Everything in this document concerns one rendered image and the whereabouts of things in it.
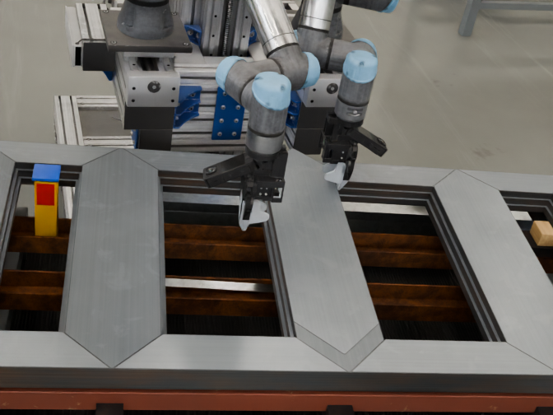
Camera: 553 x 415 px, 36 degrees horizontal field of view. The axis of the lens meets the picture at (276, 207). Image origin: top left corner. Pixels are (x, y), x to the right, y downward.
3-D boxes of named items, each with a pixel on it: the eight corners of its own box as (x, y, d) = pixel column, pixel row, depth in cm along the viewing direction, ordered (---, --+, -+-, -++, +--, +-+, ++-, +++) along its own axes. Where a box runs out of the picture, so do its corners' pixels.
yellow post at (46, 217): (56, 248, 207) (57, 183, 196) (34, 247, 206) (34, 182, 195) (58, 235, 211) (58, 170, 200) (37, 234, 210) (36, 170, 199)
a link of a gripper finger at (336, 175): (319, 188, 213) (326, 156, 207) (342, 188, 214) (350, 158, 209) (322, 195, 210) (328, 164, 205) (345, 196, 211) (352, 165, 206)
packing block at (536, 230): (555, 246, 224) (559, 235, 221) (536, 245, 223) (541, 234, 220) (546, 232, 228) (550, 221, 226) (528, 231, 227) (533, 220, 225)
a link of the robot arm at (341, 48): (336, 30, 206) (332, 48, 197) (381, 39, 206) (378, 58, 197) (330, 59, 211) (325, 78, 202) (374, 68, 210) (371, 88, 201)
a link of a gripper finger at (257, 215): (267, 239, 184) (272, 203, 179) (239, 238, 183) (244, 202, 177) (264, 230, 186) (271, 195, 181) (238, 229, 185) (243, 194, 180)
